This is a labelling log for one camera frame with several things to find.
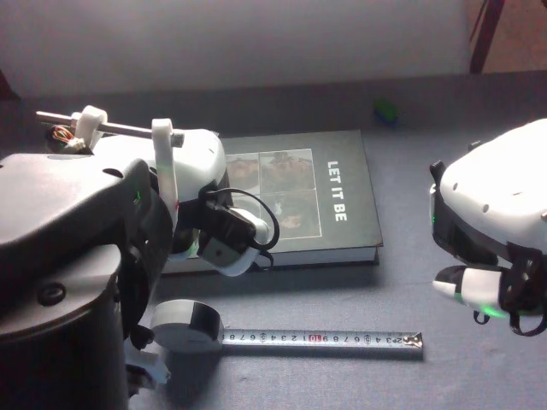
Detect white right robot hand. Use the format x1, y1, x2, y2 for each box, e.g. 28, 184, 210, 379
428, 118, 547, 338

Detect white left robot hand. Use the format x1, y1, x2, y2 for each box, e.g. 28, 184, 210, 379
91, 127, 281, 278

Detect black Let It Be album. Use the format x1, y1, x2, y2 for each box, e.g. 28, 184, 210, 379
162, 129, 385, 274

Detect green and blue block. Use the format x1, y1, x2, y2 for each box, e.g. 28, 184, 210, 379
372, 98, 402, 128

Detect dark red chair legs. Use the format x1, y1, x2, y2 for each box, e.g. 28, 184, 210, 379
468, 0, 508, 74

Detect grey table cloth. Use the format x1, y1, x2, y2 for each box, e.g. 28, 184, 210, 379
0, 70, 547, 410

